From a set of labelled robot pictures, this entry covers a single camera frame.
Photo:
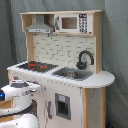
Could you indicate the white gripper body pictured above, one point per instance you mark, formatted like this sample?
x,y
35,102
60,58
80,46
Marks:
x,y
34,87

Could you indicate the white oven door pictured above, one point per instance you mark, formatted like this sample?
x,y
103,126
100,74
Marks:
x,y
38,107

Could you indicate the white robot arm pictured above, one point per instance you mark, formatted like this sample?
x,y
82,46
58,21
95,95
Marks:
x,y
20,92

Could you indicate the wooden toy kitchen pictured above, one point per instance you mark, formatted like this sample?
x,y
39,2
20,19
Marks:
x,y
73,50

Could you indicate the black toy stovetop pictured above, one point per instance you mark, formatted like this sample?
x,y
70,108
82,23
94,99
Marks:
x,y
37,66

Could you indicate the white cabinet door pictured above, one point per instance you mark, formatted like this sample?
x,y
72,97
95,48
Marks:
x,y
63,105

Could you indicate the grey backdrop curtain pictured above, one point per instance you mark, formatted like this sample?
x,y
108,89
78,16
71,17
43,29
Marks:
x,y
115,44

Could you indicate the grey toy sink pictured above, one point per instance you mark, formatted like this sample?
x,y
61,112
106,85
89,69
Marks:
x,y
73,74

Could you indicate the grey range hood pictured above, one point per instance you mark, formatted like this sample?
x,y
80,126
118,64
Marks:
x,y
40,25

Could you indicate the toy microwave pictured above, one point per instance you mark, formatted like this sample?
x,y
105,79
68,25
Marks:
x,y
73,23

